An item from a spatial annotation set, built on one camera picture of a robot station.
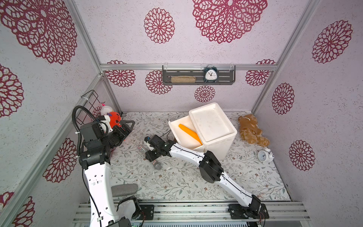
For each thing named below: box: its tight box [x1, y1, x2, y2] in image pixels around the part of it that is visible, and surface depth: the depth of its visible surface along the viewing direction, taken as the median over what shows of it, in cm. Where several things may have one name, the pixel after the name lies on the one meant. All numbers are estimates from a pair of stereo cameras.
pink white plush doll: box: [101, 103, 114, 116], surface depth 97 cm
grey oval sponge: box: [111, 183, 139, 198], surface depth 80 cm
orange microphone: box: [178, 123, 203, 146], surface depth 89 cm
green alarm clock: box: [203, 64, 219, 83], surface depth 92 cm
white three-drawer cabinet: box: [168, 102, 238, 160], surface depth 85 cm
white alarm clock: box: [257, 147, 275, 163], surface depth 89 cm
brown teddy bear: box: [238, 113, 271, 148], surface depth 102 cm
